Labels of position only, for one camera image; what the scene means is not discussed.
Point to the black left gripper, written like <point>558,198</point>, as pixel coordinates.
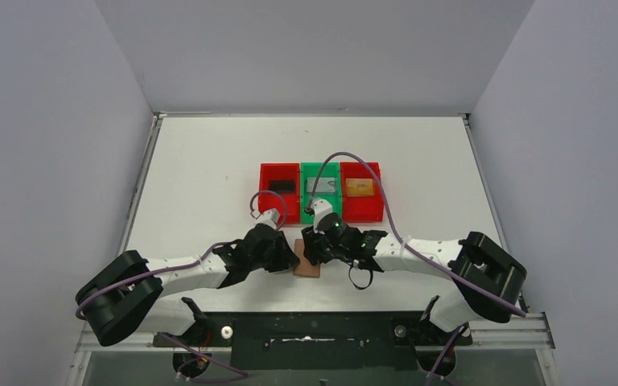
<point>282,255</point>

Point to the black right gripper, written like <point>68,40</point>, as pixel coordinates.
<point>312,251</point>

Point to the tan leather card holder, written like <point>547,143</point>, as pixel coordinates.
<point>304,268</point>

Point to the green plastic bin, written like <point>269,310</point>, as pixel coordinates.
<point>311,169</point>

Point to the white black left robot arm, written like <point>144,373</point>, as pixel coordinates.
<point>131,293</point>

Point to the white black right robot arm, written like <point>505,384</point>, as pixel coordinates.
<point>487,280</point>

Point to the silver card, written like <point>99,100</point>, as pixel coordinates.
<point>322,185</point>

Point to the gold card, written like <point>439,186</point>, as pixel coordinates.
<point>359,187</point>

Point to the black card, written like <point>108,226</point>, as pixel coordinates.
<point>283,186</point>

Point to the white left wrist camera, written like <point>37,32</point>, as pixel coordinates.
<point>269,218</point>

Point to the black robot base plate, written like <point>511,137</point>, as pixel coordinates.
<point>397,340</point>

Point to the aluminium table edge rail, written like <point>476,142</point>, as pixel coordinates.
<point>140,181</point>

